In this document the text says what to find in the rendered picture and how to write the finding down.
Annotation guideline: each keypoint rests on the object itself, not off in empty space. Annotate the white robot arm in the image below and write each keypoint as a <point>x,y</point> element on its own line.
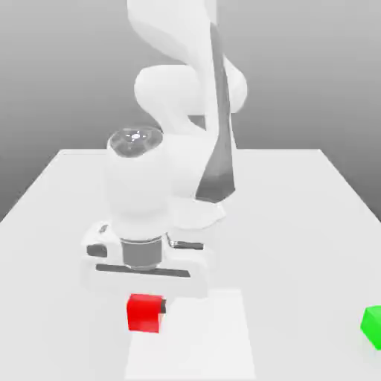
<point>140,178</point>

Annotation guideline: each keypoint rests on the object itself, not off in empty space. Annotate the small green cube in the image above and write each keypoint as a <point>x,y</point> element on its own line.
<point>372,326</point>

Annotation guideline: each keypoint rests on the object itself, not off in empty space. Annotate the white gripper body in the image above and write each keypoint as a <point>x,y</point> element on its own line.
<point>143,281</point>

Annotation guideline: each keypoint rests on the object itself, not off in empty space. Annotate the small red cube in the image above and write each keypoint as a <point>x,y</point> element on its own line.
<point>143,312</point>

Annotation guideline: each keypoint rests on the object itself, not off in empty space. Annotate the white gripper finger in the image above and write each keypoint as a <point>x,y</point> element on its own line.
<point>162,307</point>

